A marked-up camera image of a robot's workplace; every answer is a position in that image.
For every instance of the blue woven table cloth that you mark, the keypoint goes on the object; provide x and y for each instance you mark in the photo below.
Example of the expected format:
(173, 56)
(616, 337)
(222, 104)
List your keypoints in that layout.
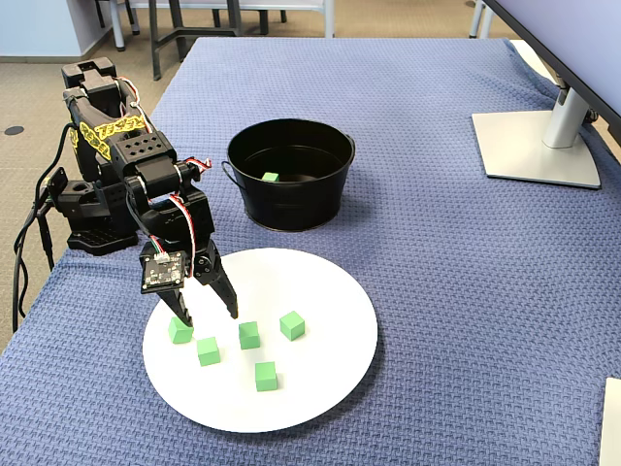
(436, 291)

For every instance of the black camera circuit board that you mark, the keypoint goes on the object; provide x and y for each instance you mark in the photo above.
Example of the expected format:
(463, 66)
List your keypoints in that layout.
(162, 274)

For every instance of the small green cube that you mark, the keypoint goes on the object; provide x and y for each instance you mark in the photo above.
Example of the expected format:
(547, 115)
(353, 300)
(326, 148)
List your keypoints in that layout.
(180, 336)
(249, 336)
(270, 177)
(266, 377)
(208, 352)
(292, 326)

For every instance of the computer monitor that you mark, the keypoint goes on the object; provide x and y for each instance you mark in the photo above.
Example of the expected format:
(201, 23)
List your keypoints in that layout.
(582, 39)

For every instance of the light blue cabinet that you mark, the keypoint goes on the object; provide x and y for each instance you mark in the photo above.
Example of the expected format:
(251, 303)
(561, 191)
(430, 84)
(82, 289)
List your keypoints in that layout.
(39, 24)

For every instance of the white flat board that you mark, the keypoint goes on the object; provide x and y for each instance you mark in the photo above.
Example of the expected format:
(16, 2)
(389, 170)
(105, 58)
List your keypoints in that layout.
(612, 427)

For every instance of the black metal bucket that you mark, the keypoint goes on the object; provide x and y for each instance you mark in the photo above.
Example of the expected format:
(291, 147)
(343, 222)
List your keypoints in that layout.
(291, 204)

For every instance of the black round floor outlet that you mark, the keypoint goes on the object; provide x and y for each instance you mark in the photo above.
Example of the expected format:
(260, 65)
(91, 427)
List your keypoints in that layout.
(14, 130)

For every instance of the silver monitor stand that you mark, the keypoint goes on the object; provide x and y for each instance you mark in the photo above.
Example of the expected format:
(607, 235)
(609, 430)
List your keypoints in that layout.
(533, 155)

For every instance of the black chair legs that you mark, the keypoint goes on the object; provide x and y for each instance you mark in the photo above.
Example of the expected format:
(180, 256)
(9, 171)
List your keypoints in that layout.
(264, 22)
(132, 19)

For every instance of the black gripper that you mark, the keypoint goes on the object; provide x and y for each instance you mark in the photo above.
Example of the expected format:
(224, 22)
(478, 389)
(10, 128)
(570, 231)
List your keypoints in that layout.
(206, 264)

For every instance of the grey metal desk leg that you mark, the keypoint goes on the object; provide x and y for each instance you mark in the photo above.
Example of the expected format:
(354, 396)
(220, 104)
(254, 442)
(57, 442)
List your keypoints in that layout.
(478, 19)

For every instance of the white round plate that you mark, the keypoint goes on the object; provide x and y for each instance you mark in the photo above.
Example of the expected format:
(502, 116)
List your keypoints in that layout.
(315, 388)

